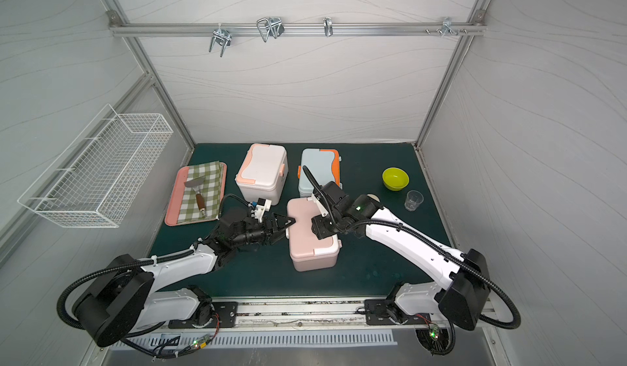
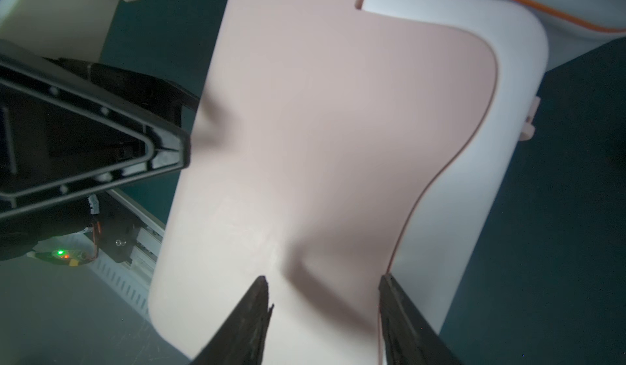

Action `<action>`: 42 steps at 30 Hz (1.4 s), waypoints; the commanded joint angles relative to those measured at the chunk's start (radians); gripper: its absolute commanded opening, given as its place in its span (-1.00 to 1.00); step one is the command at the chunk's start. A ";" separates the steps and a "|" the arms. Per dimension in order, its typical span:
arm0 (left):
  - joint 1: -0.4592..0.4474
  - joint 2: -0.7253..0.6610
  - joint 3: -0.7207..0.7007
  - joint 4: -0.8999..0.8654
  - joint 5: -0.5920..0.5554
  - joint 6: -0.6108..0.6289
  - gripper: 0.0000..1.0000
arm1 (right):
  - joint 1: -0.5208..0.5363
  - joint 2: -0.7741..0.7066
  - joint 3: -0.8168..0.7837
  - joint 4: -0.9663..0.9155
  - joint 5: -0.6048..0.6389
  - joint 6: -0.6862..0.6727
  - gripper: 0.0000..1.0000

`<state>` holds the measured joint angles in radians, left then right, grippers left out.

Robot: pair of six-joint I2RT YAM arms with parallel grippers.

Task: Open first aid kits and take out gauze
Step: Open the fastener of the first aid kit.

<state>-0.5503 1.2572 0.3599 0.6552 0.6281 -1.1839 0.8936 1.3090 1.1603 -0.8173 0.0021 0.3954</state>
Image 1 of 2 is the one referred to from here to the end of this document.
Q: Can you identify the pink first aid kit box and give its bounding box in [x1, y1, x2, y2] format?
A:
[286, 198, 341, 272]

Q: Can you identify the white peach first aid kit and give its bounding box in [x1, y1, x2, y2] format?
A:
[235, 143, 288, 206]

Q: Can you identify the blue orange first aid kit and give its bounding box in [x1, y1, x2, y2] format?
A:
[298, 148, 342, 198]

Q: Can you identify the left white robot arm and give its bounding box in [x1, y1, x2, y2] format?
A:
[56, 208, 297, 346]

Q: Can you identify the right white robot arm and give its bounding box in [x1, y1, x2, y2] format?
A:
[312, 182, 522, 356]

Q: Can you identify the metal hook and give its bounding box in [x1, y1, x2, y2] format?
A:
[425, 17, 468, 37]
[323, 17, 333, 38]
[208, 26, 232, 57]
[256, 16, 285, 42]

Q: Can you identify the green checkered cloth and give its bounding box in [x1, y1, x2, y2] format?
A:
[177, 160, 225, 224]

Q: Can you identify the green bowl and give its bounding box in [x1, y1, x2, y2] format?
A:
[382, 168, 410, 192]

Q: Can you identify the pink tray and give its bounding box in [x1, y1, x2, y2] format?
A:
[164, 162, 229, 227]

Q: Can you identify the clear plastic cup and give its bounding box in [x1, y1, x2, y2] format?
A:
[404, 191, 425, 212]

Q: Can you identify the aluminium crossbar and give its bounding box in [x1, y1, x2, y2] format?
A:
[109, 21, 487, 38]

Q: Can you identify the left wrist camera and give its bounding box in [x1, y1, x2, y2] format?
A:
[251, 198, 272, 222]

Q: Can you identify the spatula with wooden handle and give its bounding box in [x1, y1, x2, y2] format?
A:
[185, 176, 207, 217]

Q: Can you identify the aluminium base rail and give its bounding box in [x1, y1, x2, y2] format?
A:
[131, 295, 501, 336]

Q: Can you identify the white wire basket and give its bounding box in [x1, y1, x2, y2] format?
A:
[17, 105, 173, 229]

